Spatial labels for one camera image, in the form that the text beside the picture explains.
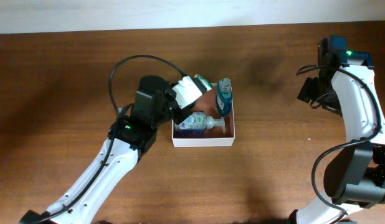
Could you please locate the dark blue Dettol foam bottle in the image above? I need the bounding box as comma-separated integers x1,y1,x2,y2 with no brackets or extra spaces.
173,111,227,138

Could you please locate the green white Dettol soap bar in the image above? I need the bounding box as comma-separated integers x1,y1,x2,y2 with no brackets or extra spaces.
194,74,212,91

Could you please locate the teal Listerine mouthwash bottle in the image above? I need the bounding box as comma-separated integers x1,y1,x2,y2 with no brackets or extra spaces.
216,78,232,116

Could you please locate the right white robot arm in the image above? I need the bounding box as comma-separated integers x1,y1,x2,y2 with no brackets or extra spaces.
288,48,385,223

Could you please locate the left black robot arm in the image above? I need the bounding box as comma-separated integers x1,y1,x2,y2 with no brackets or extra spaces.
20,75,212,223

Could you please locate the white open cardboard box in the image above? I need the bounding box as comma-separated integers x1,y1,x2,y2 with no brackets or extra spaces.
171,83,235,147

